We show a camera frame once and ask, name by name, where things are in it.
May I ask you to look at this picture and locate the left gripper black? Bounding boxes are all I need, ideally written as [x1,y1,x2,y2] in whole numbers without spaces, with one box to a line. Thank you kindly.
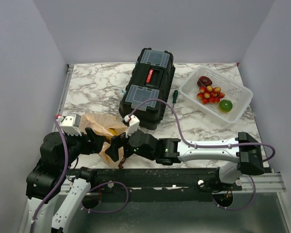
[61,126,107,169]

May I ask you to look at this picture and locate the translucent orange plastic bag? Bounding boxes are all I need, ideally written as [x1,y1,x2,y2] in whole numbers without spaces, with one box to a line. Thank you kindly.
[79,113,127,168]

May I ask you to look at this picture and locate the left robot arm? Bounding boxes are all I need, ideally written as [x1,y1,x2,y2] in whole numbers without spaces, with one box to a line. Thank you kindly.
[25,128,106,233]

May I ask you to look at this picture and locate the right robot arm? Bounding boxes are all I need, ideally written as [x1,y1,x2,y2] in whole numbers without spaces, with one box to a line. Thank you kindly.
[105,130,264,190]

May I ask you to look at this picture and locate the yellow fake fruit in bag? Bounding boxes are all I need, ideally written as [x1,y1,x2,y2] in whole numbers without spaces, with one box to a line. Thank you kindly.
[108,128,119,136]

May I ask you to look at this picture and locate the dark red fake apple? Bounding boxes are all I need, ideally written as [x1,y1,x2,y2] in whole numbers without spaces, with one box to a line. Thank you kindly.
[197,76,212,87]

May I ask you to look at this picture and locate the green fake fruit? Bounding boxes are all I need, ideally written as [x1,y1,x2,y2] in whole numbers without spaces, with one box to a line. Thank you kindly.
[219,100,233,113]

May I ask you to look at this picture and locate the brown faucet tap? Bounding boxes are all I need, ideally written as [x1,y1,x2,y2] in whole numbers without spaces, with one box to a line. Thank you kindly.
[118,156,127,169]

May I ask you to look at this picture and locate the black plastic toolbox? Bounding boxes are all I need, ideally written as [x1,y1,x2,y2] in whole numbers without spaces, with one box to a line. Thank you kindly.
[119,48,175,130]

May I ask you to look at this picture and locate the red yellow cherry bunch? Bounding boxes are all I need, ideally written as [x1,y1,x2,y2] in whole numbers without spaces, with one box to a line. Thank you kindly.
[196,85,225,104]

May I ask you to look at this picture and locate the white plastic basket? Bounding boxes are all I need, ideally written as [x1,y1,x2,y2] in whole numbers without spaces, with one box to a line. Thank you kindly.
[179,66,253,124]

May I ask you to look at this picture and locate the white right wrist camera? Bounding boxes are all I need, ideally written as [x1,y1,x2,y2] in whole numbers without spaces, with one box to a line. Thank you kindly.
[123,115,140,138]

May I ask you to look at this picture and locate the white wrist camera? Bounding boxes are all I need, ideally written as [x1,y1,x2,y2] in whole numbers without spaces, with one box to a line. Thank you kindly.
[123,115,140,138]
[56,113,82,136]

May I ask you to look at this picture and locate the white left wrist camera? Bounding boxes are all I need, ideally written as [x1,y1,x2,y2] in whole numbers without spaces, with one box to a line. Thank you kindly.
[56,113,82,136]

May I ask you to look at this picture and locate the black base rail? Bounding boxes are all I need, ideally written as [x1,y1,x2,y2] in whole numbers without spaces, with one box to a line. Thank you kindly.
[65,167,243,203]

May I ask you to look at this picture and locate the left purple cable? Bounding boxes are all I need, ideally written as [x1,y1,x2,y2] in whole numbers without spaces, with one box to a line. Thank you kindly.
[29,115,70,233]

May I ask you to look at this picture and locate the green handled screwdriver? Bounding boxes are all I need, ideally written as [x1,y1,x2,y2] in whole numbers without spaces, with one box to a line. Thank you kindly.
[172,90,178,110]

